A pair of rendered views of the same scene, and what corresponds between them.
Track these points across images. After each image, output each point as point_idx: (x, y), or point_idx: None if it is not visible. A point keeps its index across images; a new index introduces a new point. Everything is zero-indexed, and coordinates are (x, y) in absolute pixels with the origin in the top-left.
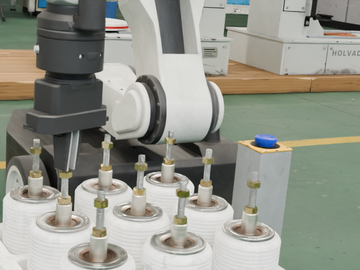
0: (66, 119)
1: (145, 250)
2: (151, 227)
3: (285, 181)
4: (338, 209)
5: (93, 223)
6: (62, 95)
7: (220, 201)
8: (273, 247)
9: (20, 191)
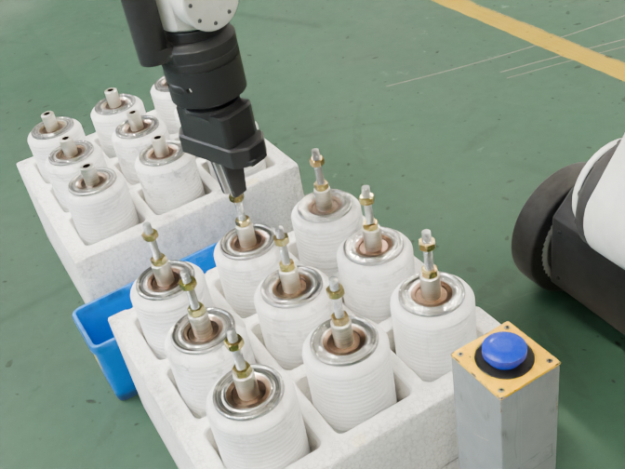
0: (189, 142)
1: None
2: (259, 307)
3: (495, 437)
4: None
5: (253, 261)
6: (180, 116)
7: (354, 356)
8: (215, 424)
9: None
